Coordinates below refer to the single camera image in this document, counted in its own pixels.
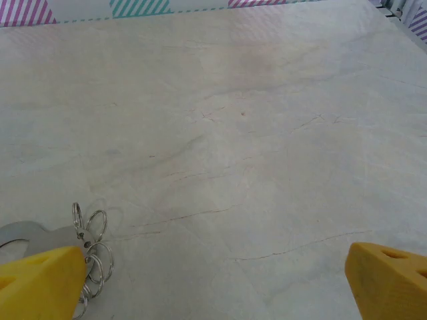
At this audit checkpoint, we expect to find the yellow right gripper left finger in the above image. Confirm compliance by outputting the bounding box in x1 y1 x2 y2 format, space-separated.
0 245 87 320

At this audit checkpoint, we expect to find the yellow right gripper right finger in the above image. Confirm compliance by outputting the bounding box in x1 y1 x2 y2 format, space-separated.
345 242 427 320

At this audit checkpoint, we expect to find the silver metal keyring holder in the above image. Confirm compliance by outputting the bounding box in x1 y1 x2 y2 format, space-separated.
0 201 115 320

